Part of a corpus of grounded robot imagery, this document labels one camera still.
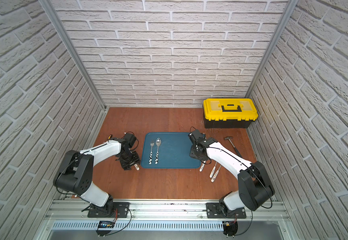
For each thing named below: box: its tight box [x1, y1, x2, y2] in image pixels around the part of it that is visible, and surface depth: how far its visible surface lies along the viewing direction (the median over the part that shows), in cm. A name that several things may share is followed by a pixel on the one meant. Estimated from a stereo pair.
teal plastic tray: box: [141, 132, 201, 169], surface depth 96 cm
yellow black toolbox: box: [203, 98, 259, 129], surface depth 98 cm
